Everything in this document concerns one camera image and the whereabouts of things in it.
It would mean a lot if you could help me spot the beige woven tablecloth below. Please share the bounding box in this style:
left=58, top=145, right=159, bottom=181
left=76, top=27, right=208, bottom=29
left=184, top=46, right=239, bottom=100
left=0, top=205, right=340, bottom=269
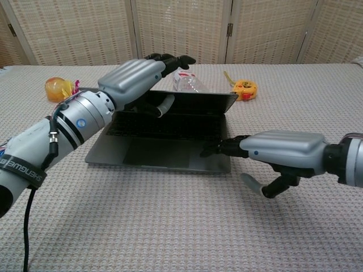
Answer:
left=0, top=63, right=363, bottom=272

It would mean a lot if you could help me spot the orange yellow jelly cup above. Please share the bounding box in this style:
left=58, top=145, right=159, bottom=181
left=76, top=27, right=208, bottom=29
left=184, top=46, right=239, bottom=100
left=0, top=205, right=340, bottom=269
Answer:
left=45, top=76, right=74, bottom=103

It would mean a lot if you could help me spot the pink plastic toy piece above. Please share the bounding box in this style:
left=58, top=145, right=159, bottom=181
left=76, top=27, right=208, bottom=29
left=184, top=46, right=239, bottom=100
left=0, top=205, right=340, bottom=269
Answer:
left=69, top=80, right=82, bottom=97

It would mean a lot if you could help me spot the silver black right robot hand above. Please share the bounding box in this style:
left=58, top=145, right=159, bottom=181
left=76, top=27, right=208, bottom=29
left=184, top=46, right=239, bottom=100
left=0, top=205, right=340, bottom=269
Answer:
left=199, top=130, right=330, bottom=199

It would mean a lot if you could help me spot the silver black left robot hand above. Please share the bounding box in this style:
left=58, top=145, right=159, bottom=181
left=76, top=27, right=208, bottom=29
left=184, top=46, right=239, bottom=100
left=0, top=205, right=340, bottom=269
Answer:
left=98, top=52, right=197, bottom=118

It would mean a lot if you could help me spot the clear plastic water bottle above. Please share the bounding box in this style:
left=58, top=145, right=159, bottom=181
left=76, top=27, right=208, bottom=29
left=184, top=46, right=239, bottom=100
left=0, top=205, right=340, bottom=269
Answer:
left=172, top=67, right=212, bottom=94

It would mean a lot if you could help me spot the silver grey laptop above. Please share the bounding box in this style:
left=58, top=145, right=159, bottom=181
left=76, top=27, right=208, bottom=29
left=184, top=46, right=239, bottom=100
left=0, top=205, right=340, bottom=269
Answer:
left=85, top=90, right=239, bottom=175

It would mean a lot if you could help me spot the yellow tape measure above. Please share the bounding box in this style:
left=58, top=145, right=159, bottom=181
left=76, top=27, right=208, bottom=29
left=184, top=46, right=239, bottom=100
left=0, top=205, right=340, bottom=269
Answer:
left=223, top=70, right=258, bottom=101

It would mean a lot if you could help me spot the thick black braided cable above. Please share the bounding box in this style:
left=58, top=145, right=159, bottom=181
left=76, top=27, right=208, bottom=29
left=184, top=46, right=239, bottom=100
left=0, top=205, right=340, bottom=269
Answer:
left=22, top=185, right=38, bottom=272

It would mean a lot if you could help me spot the woven folding screen panel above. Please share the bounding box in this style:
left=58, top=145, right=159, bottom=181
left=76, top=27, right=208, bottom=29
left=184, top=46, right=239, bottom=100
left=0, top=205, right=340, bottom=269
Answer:
left=225, top=0, right=318, bottom=65
left=0, top=0, right=140, bottom=66
left=130, top=0, right=233, bottom=65
left=297, top=0, right=363, bottom=65
left=0, top=7, right=29, bottom=69

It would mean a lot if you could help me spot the black printed velcro strap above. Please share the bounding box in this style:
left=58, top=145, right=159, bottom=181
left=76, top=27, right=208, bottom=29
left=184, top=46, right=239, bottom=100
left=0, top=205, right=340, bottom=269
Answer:
left=0, top=154, right=48, bottom=189

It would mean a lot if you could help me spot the thin black connector cable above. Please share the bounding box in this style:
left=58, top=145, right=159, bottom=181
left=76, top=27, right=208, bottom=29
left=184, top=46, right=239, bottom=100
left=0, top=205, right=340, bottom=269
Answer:
left=44, top=103, right=70, bottom=173

